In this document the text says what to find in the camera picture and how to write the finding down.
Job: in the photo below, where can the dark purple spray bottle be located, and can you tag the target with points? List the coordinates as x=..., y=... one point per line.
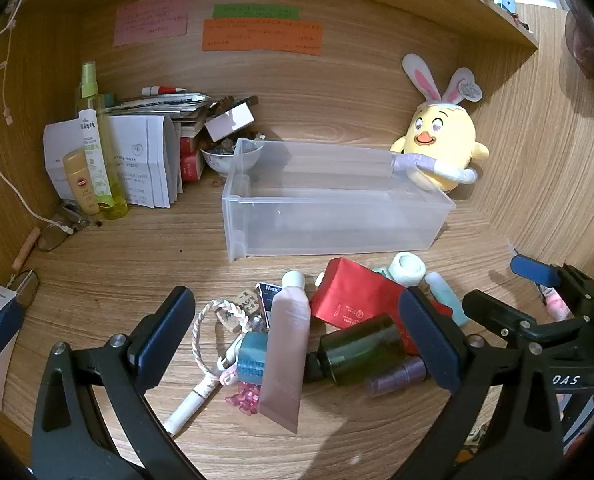
x=397, y=375

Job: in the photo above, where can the white ceramic bowl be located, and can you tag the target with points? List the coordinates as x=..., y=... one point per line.
x=227, y=162

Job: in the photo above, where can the blue packet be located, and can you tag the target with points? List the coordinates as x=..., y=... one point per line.
x=267, y=297

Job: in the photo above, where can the small pink tube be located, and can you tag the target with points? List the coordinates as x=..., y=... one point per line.
x=558, y=305

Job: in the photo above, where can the stack of books and papers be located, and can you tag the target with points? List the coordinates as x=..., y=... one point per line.
x=157, y=107

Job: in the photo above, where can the yellow orange sunscreen bottle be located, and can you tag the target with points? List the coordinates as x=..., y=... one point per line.
x=79, y=185

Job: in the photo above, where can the dark metal clip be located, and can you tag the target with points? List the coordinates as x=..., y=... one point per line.
x=74, y=212

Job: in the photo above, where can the yellow chick plush toy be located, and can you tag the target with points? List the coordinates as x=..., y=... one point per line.
x=442, y=130

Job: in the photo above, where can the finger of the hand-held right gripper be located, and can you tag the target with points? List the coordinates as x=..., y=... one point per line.
x=497, y=312
x=532, y=270

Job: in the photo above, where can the folded white paper leaflets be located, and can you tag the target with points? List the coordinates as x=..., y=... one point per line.
x=137, y=160

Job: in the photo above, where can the red white marker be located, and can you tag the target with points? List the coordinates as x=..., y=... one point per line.
x=164, y=91

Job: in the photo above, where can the brown wooden stick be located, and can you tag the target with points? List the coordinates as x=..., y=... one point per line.
x=26, y=250

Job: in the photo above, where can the pink paper note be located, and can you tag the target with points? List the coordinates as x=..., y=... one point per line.
x=149, y=17

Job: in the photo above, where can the orange paper note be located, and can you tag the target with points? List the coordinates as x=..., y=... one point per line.
x=262, y=35

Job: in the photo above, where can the pink cosmetic tube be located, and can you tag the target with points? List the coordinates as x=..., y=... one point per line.
x=284, y=350

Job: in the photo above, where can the dark green bottle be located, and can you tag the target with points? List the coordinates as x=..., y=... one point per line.
x=362, y=347

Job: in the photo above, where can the eyeglasses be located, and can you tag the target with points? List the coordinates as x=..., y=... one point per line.
x=52, y=237

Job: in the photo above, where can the red boxes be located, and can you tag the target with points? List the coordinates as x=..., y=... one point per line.
x=192, y=165

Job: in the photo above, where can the dark brown wooden piece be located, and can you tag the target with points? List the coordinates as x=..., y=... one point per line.
x=237, y=101

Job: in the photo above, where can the light blue small tube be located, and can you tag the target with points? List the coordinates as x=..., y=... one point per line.
x=444, y=297

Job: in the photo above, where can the red foil pouch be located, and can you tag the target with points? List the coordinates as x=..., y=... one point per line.
x=357, y=295

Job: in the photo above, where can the dark maroon object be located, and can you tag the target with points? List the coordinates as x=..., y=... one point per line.
x=587, y=45

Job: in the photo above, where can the green paper note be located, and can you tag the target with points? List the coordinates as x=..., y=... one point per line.
x=254, y=11

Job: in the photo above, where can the small brown stone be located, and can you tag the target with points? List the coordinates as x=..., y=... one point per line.
x=216, y=182

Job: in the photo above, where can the white tape roll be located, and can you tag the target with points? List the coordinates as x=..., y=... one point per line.
x=407, y=267

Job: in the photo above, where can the white green sunscreen tube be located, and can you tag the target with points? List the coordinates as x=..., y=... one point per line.
x=93, y=160

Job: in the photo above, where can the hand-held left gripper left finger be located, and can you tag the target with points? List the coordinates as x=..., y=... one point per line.
x=164, y=332

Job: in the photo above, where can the green spray bottle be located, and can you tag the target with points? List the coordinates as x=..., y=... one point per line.
x=114, y=180

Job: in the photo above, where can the wooden tag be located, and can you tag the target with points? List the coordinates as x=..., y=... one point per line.
x=247, y=305

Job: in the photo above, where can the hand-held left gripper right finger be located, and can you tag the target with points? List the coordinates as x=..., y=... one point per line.
x=427, y=340

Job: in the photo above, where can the teal tape roll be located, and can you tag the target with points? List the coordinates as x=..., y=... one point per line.
x=252, y=355

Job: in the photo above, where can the white pen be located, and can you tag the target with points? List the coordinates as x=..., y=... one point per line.
x=187, y=405

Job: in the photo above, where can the pink crystal charm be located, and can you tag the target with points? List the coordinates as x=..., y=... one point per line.
x=244, y=400

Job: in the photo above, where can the small green jar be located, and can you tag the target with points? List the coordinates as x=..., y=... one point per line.
x=108, y=99

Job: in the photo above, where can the clear plastic bin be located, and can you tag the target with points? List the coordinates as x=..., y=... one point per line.
x=327, y=230

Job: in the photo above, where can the small white box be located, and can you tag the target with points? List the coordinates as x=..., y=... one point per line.
x=229, y=122

